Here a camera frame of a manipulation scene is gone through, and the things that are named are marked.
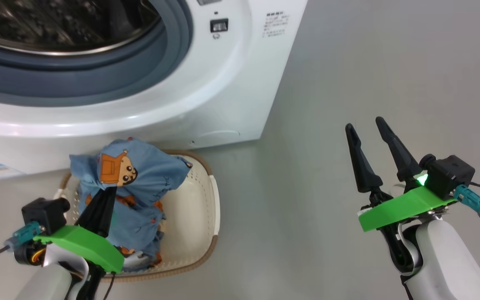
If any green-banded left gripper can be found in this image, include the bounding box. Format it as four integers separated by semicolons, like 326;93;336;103
33;186;125;300

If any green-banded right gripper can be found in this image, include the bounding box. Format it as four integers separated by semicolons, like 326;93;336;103
345;117;457;275

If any cream perforated laundry basket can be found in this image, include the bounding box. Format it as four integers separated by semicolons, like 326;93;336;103
53;149;221;283

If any white front-load washing machine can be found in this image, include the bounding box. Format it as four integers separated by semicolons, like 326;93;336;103
0;0;308;175

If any left camera cable teal plug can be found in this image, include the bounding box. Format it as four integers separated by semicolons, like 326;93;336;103
0;221;43;263

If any camera cable teal plug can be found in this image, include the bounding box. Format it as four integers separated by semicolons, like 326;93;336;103
0;221;43;263
452;181;480;225

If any right camera cable teal plug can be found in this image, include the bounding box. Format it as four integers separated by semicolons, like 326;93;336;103
452;181;480;225

